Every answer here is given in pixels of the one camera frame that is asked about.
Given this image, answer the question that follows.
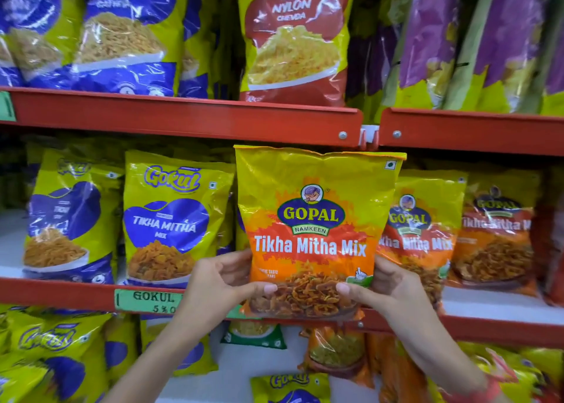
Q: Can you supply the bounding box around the person's right hand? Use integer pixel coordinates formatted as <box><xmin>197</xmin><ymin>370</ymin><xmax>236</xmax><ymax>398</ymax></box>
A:
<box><xmin>336</xmin><ymin>255</ymin><xmax>432</xmax><ymax>329</ymax></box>

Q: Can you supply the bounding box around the person's left hand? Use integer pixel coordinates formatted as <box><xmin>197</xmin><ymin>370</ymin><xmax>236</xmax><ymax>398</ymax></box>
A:
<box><xmin>173</xmin><ymin>248</ymin><xmax>278</xmax><ymax>335</ymax></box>

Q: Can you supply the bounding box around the yellow orange snack packet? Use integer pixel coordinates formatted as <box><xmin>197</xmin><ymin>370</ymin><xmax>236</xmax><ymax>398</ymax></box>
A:
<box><xmin>377</xmin><ymin>169</ymin><xmax>468</xmax><ymax>312</ymax></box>
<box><xmin>446</xmin><ymin>168</ymin><xmax>543</xmax><ymax>298</ymax></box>
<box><xmin>234</xmin><ymin>145</ymin><xmax>407</xmax><ymax>322</ymax></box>

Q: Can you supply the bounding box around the person's right forearm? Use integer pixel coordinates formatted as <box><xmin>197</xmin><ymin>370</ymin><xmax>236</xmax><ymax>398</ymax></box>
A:
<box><xmin>387</xmin><ymin>317</ymin><xmax>512</xmax><ymax>403</ymax></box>

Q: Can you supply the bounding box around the person's left forearm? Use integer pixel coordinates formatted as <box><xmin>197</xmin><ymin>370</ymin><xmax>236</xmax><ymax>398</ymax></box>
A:
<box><xmin>101</xmin><ymin>317</ymin><xmax>219</xmax><ymax>403</ymax></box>

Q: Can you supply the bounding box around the green white snack packet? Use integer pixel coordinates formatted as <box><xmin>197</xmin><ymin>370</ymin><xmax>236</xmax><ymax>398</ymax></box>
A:
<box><xmin>220</xmin><ymin>320</ymin><xmax>288</xmax><ymax>350</ymax></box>

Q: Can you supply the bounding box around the orange clear snack packet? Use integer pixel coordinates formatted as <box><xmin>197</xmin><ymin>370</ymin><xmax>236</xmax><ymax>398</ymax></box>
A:
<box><xmin>367</xmin><ymin>331</ymin><xmax>430</xmax><ymax>403</ymax></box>
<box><xmin>298</xmin><ymin>312</ymin><xmax>375</xmax><ymax>389</ymax></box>

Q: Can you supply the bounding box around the white shelf board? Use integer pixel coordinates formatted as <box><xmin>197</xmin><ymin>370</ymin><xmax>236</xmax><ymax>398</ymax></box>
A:
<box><xmin>155</xmin><ymin>325</ymin><xmax>382</xmax><ymax>403</ymax></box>
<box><xmin>0</xmin><ymin>209</ymin><xmax>564</xmax><ymax>327</ymax></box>

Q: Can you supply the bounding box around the blue yellow snack packet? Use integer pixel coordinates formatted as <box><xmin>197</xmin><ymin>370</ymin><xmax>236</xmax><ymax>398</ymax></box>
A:
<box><xmin>71</xmin><ymin>0</ymin><xmax>191</xmax><ymax>98</ymax></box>
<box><xmin>140</xmin><ymin>318</ymin><xmax>219</xmax><ymax>378</ymax></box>
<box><xmin>250</xmin><ymin>373</ymin><xmax>332</xmax><ymax>403</ymax></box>
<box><xmin>0</xmin><ymin>0</ymin><xmax>26</xmax><ymax>88</ymax></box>
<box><xmin>177</xmin><ymin>0</ymin><xmax>214</xmax><ymax>100</ymax></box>
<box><xmin>0</xmin><ymin>305</ymin><xmax>113</xmax><ymax>403</ymax></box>
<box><xmin>122</xmin><ymin>150</ymin><xmax>237</xmax><ymax>289</ymax></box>
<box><xmin>5</xmin><ymin>0</ymin><xmax>85</xmax><ymax>90</ymax></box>
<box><xmin>22</xmin><ymin>148</ymin><xmax>125</xmax><ymax>285</ymax></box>
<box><xmin>103</xmin><ymin>314</ymin><xmax>141</xmax><ymax>386</ymax></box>

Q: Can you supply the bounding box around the green price label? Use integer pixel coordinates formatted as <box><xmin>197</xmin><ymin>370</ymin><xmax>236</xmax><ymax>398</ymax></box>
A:
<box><xmin>0</xmin><ymin>91</ymin><xmax>17</xmax><ymax>122</ymax></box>
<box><xmin>114</xmin><ymin>288</ymin><xmax>184</xmax><ymax>315</ymax></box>

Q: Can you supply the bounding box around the purple green snack packet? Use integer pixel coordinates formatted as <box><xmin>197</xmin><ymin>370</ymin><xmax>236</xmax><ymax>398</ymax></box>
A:
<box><xmin>518</xmin><ymin>0</ymin><xmax>564</xmax><ymax>117</ymax></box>
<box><xmin>443</xmin><ymin>0</ymin><xmax>549</xmax><ymax>114</ymax></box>
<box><xmin>345</xmin><ymin>0</ymin><xmax>404</xmax><ymax>123</ymax></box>
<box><xmin>382</xmin><ymin>0</ymin><xmax>461</xmax><ymax>110</ymax></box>

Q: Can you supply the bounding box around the white shelf bracket clip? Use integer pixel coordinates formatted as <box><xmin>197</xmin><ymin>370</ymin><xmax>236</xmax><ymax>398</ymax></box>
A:
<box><xmin>359</xmin><ymin>125</ymin><xmax>380</xmax><ymax>151</ymax></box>

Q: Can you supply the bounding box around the red lower shelf rail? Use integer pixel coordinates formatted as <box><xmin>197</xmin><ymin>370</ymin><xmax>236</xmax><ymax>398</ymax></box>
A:
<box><xmin>0</xmin><ymin>277</ymin><xmax>564</xmax><ymax>350</ymax></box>

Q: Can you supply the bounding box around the long red shelf rail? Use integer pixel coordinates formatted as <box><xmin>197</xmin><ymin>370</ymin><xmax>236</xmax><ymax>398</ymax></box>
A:
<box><xmin>0</xmin><ymin>86</ymin><xmax>365</xmax><ymax>148</ymax></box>

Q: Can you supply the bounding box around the short red shelf rail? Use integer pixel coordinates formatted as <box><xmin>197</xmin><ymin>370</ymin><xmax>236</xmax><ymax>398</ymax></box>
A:
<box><xmin>378</xmin><ymin>108</ymin><xmax>564</xmax><ymax>157</ymax></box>

